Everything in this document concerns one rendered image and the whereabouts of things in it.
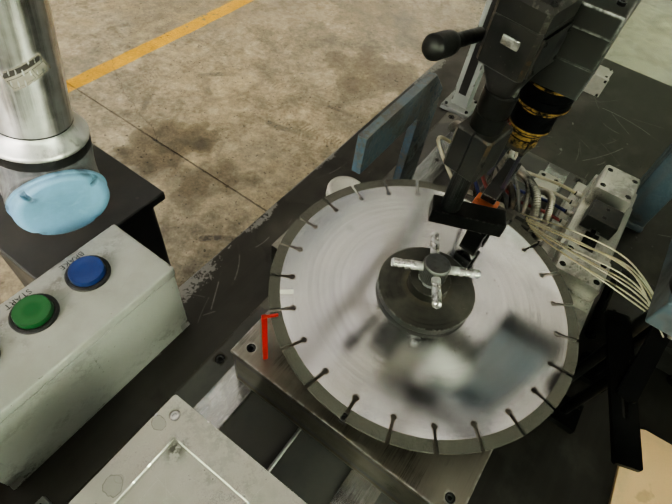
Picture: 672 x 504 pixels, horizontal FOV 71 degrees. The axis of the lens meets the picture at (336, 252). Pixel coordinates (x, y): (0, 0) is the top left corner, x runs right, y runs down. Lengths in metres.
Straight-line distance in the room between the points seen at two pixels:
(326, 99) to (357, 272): 1.90
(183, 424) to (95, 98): 2.06
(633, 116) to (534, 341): 0.92
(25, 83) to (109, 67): 2.03
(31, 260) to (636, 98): 1.38
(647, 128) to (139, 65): 2.13
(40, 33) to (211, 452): 0.45
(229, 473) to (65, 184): 0.39
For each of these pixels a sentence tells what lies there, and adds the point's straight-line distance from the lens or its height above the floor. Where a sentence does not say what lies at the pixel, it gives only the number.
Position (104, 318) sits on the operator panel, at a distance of 0.60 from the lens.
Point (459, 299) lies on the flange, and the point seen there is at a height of 0.96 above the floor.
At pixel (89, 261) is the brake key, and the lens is 0.64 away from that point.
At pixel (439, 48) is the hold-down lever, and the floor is 1.22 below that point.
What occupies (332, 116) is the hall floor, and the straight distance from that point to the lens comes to 2.30.
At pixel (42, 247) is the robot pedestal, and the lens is 0.89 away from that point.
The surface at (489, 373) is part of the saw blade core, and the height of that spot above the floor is 0.95.
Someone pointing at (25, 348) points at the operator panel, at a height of 0.90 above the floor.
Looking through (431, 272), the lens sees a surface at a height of 1.00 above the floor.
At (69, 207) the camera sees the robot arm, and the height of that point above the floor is 0.91.
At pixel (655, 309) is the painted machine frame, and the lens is 0.57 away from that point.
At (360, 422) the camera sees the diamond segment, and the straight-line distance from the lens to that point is 0.47.
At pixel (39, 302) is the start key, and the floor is 0.91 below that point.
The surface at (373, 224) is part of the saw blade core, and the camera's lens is 0.60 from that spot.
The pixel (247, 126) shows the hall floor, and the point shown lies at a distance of 2.22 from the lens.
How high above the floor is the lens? 1.40
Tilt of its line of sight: 53 degrees down
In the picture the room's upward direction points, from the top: 10 degrees clockwise
